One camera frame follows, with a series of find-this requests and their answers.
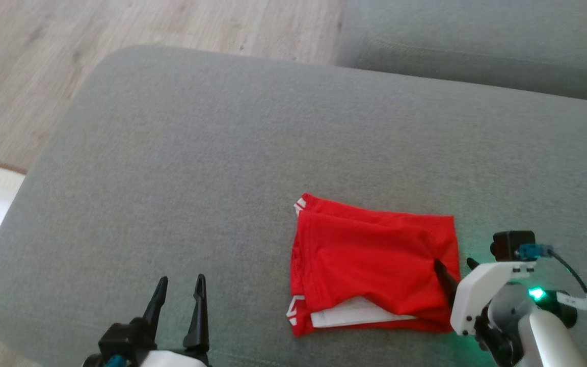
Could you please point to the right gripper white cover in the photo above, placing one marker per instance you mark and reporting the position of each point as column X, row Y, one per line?
column 477, row 290

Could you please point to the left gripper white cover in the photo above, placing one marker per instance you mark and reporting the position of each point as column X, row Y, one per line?
column 130, row 339

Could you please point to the red Bulls basketball jersey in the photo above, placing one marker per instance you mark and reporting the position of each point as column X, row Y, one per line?
column 375, row 260

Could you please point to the large grey sofa seat cushion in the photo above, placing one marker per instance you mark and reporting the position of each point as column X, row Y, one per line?
column 196, row 178

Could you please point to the grey sofa cushion with seam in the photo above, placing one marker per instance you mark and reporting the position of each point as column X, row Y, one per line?
column 477, row 41

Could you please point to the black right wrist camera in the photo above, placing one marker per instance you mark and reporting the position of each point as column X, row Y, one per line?
column 510, row 244

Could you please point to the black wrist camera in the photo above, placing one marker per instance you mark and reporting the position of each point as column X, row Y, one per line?
column 510, row 244
column 92, row 362

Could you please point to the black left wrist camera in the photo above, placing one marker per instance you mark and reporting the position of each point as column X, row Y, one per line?
column 92, row 362

